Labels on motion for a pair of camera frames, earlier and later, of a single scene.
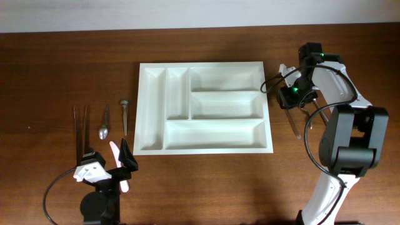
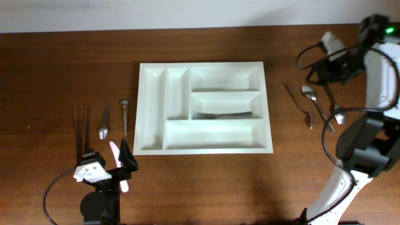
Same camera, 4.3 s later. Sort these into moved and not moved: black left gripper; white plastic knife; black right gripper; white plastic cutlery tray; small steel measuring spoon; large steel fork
Moved: black right gripper; large steel fork
Not moved: white plastic cutlery tray; black left gripper; white plastic knife; small steel measuring spoon
